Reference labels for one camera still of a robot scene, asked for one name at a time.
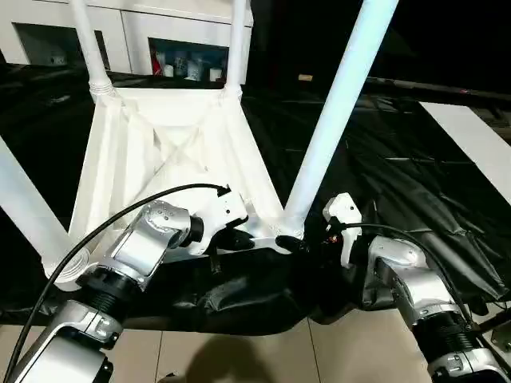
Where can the white plastic table leg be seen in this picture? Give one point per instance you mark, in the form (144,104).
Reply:
(24,187)
(339,99)
(235,48)
(89,48)

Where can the white plastic table top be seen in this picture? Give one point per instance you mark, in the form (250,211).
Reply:
(120,131)

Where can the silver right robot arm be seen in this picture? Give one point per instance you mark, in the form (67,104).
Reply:
(419,283)

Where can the black plastic mat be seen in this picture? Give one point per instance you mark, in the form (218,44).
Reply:
(419,191)

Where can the small yellow label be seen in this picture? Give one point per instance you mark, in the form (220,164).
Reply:
(306,77)

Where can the white board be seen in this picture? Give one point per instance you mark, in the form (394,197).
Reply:
(471,131)

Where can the black stand bar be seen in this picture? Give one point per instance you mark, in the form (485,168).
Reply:
(495,320)

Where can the red item in cabinet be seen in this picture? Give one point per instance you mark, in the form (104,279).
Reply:
(155,64)

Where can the grey power supply box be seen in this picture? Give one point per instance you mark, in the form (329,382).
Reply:
(504,337)

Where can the dark cabinet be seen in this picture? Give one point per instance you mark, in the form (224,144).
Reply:
(311,32)

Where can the white cabinet with glass doors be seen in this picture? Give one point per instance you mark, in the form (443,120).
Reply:
(133,40)

